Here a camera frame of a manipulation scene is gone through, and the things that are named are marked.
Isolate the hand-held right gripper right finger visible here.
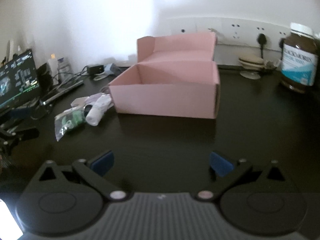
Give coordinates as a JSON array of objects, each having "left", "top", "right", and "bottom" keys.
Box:
[{"left": 195, "top": 151, "right": 287, "bottom": 201}]

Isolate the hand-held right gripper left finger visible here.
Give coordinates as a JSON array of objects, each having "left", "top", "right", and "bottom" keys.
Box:
[{"left": 39, "top": 150, "right": 128, "bottom": 201}]

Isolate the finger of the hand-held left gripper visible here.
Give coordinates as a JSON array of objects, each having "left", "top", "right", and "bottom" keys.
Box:
[
  {"left": 7, "top": 106, "right": 34, "bottom": 120},
  {"left": 5, "top": 127, "right": 40, "bottom": 142}
]

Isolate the pink cardboard box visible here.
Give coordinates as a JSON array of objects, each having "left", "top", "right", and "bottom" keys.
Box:
[{"left": 108, "top": 32, "right": 221, "bottom": 119}]

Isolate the black desktop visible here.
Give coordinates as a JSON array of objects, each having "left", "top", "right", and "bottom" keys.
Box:
[{"left": 0, "top": 62, "right": 320, "bottom": 198}]

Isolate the computer monitor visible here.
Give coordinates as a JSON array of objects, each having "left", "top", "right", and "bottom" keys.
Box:
[{"left": 0, "top": 49, "right": 41, "bottom": 111}]

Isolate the clear bag with green item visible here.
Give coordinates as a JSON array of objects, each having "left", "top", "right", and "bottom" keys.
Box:
[{"left": 54, "top": 106, "right": 87, "bottom": 142}]

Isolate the dark flat device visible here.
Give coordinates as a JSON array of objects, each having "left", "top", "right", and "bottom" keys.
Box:
[{"left": 40, "top": 79, "right": 85, "bottom": 106}]

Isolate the white roll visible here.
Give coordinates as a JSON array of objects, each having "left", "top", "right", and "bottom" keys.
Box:
[{"left": 85, "top": 96, "right": 112, "bottom": 127}]

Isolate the white plastic bottle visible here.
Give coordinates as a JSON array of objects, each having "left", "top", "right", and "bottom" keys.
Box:
[{"left": 48, "top": 53, "right": 60, "bottom": 83}]

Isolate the clear plastic bottle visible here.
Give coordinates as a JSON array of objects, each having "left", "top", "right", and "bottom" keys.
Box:
[{"left": 57, "top": 57, "right": 73, "bottom": 79}]

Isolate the pale pink packet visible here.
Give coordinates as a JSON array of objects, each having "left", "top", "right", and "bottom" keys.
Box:
[{"left": 70, "top": 93, "right": 106, "bottom": 108}]

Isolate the black power adapter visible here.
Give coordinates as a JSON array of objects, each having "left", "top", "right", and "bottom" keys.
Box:
[{"left": 87, "top": 65, "right": 105, "bottom": 75}]

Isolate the grey-blue charger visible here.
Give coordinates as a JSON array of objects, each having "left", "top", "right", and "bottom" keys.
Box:
[{"left": 104, "top": 63, "right": 118, "bottom": 75}]

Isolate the beige round holder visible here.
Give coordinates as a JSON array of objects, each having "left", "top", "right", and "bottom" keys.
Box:
[{"left": 237, "top": 52, "right": 266, "bottom": 72}]

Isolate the brown supplement bottle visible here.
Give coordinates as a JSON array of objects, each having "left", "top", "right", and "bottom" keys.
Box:
[{"left": 280, "top": 22, "right": 320, "bottom": 94}]

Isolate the white wall socket panel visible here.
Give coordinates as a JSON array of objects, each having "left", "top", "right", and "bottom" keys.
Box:
[{"left": 165, "top": 17, "right": 292, "bottom": 52}]

